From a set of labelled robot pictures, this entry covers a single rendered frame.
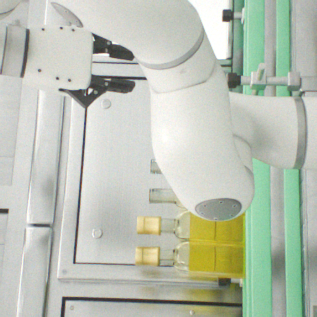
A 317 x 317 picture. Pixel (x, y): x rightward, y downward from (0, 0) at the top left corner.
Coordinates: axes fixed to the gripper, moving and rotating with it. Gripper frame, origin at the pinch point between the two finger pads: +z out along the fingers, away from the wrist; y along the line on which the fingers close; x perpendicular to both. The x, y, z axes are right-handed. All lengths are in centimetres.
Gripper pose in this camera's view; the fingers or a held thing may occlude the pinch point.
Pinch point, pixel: (122, 69)
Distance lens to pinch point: 130.2
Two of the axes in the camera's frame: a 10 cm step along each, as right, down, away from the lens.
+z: 9.7, 1.2, 2.3
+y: -0.4, 9.5, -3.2
